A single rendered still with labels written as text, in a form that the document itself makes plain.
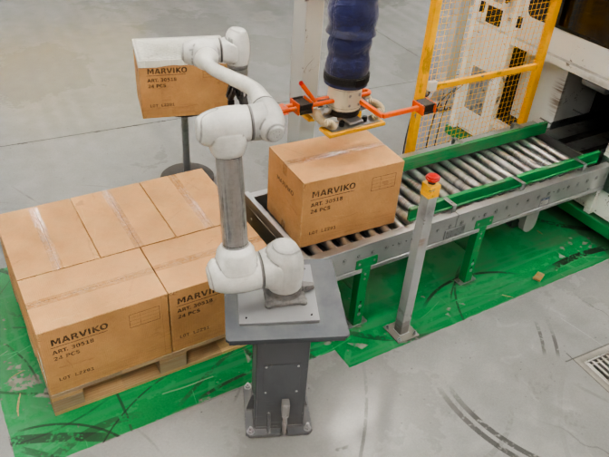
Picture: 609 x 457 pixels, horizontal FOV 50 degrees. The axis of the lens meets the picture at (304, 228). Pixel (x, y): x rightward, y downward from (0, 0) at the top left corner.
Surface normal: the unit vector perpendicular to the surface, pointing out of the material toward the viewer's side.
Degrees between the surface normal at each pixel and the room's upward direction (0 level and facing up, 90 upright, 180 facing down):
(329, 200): 90
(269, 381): 90
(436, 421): 0
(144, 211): 0
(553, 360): 0
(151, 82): 90
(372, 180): 90
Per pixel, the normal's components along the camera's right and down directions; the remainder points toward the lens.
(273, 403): 0.12, 0.61
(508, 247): 0.06, -0.81
